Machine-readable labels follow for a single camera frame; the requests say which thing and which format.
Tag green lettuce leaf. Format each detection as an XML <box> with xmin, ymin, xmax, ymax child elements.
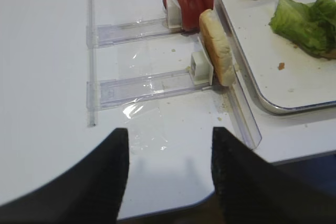
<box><xmin>269</xmin><ymin>0</ymin><xmax>335</xmax><ymax>59</ymax></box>

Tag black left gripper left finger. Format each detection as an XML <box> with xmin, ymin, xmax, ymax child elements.
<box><xmin>1</xmin><ymin>128</ymin><xmax>130</xmax><ymax>223</ymax></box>

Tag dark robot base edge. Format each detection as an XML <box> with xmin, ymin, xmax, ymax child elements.
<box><xmin>124</xmin><ymin>154</ymin><xmax>335</xmax><ymax>223</ymax></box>

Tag silver metal tray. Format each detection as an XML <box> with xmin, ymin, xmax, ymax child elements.
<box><xmin>222</xmin><ymin>0</ymin><xmax>335</xmax><ymax>114</ymax></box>

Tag clear rail left of tray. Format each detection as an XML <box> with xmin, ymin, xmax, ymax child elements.
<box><xmin>213</xmin><ymin>4</ymin><xmax>262</xmax><ymax>150</ymax></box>

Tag upright bun slice left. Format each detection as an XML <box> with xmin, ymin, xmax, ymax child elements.
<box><xmin>199</xmin><ymin>9</ymin><xmax>235</xmax><ymax>87</ymax></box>

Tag clear pusher track upper left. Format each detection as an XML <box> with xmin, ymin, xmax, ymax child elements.
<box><xmin>87</xmin><ymin>18</ymin><xmax>184</xmax><ymax>48</ymax></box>

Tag clear pusher track lower left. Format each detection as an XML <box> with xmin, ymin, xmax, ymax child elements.
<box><xmin>87</xmin><ymin>69</ymin><xmax>213</xmax><ymax>111</ymax></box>

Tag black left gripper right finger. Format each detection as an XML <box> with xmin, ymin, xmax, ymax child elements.
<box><xmin>211</xmin><ymin>127</ymin><xmax>335</xmax><ymax>223</ymax></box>

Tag clear pusher track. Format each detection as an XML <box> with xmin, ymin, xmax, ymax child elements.
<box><xmin>87</xmin><ymin>18</ymin><xmax>184</xmax><ymax>48</ymax></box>
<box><xmin>87</xmin><ymin>69</ymin><xmax>213</xmax><ymax>111</ymax></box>

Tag white pusher block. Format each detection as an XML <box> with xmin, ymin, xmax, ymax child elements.
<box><xmin>166</xmin><ymin>0</ymin><xmax>182</xmax><ymax>29</ymax></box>
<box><xmin>190</xmin><ymin>51</ymin><xmax>214</xmax><ymax>86</ymax></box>

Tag white pusher block lower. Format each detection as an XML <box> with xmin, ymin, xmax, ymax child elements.
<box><xmin>190</xmin><ymin>51</ymin><xmax>214</xmax><ymax>86</ymax></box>

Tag white pusher block upper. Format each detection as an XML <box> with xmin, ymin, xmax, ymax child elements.
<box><xmin>166</xmin><ymin>0</ymin><xmax>182</xmax><ymax>29</ymax></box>

